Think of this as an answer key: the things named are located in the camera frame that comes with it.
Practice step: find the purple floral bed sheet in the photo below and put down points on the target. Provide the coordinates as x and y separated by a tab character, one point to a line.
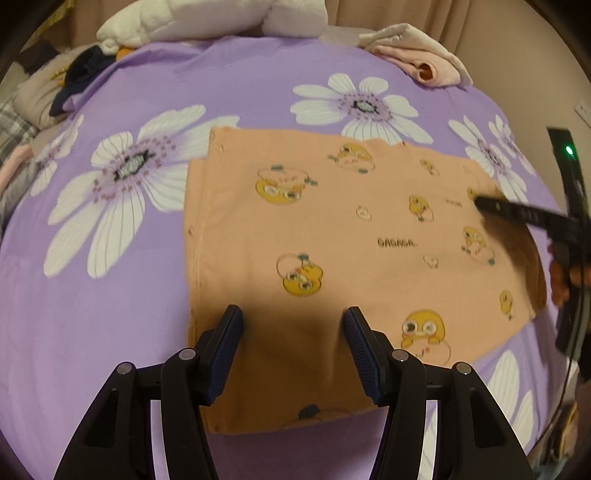
93	269

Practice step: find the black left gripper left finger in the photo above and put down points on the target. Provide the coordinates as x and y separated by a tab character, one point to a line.
216	349

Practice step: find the folded pink white clothes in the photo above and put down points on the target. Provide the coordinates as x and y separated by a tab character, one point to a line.
420	56

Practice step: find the pink garment with grey trim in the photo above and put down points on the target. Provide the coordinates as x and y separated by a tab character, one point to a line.
17	176

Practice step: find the white wall power strip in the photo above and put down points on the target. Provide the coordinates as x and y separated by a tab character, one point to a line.
584	112

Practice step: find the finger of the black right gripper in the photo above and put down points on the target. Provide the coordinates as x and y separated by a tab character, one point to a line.
518	212

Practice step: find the person's right hand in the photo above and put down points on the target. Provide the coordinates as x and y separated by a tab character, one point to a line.
561	281

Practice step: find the beige pillow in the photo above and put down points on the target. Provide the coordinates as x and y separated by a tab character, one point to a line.
35	96

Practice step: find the orange duck print garment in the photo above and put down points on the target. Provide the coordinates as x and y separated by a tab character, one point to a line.
296	227

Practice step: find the white plush toy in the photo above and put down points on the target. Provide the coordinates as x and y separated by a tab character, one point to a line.
145	22

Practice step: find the dark navy garment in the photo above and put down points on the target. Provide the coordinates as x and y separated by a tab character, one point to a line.
84	69

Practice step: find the grey plaid blanket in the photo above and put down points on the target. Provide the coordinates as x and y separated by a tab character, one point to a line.
14	130

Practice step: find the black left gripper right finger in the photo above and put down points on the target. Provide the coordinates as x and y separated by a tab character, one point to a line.
370	358

